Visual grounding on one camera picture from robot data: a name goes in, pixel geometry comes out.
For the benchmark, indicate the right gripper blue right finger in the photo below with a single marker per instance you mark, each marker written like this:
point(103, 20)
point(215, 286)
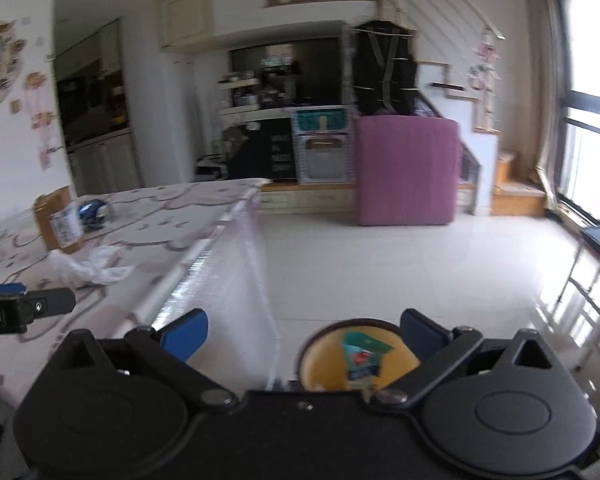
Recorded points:
point(441, 353)

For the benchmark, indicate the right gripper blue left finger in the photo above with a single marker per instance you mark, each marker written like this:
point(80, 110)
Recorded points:
point(165, 353)

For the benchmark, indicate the teal plastic wrapper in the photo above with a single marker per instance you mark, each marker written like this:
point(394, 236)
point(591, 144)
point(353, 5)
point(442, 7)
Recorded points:
point(363, 355)

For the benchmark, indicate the white tissue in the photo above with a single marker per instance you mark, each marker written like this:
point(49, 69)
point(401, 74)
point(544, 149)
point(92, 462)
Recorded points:
point(99, 268)

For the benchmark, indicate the brown cardboard box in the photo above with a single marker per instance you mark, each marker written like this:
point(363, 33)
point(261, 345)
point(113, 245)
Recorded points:
point(58, 221)

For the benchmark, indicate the blue white snack bag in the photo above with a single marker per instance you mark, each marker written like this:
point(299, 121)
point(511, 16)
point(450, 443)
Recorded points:
point(94, 214)

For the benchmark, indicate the yellow trash bin dark rim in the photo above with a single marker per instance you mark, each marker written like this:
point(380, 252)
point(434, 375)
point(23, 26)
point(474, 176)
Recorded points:
point(321, 365)

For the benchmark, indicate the cartoon patterned table cloth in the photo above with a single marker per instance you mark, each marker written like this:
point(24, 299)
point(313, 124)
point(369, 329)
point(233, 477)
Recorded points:
point(153, 227)

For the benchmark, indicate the wooden stair steps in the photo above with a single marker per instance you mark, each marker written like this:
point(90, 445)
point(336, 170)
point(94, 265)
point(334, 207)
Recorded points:
point(514, 197)

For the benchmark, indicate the pink folded mattress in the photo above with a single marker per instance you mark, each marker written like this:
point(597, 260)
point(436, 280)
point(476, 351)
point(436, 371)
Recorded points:
point(407, 170)

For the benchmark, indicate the low cream tv cabinet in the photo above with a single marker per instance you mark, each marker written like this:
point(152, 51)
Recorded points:
point(310, 197)

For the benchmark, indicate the black nice day sign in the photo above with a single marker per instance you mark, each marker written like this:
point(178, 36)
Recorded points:
point(278, 145)

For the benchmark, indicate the white toy oven box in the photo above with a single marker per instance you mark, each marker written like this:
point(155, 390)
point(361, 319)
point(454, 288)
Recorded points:
point(323, 144)

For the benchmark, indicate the black vest on hanger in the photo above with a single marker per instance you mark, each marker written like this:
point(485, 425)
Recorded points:
point(384, 69)

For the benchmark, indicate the beige curtain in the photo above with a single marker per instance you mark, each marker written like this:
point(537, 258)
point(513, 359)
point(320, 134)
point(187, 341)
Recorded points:
point(546, 87)

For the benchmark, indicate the cream upper cabinet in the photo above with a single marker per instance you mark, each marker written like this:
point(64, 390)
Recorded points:
point(183, 23)

